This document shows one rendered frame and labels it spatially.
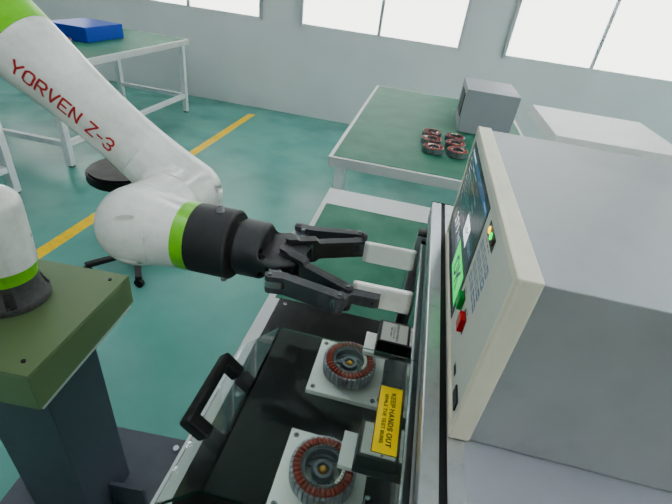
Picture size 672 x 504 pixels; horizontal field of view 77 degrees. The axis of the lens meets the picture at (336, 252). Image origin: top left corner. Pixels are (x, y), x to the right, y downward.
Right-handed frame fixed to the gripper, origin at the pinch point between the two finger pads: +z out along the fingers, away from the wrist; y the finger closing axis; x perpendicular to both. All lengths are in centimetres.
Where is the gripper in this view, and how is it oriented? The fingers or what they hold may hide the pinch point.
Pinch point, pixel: (392, 276)
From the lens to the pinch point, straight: 54.1
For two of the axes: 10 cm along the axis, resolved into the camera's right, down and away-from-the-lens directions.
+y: -2.0, 5.2, -8.3
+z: 9.7, 2.0, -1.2
